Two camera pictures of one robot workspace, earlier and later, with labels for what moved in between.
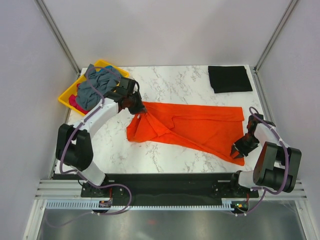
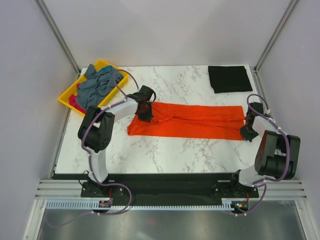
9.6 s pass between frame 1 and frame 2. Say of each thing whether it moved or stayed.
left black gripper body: moved
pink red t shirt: stayed
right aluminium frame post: stayed
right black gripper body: moved
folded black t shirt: stayed
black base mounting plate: stayed
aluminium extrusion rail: stayed
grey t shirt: stayed
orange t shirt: moved
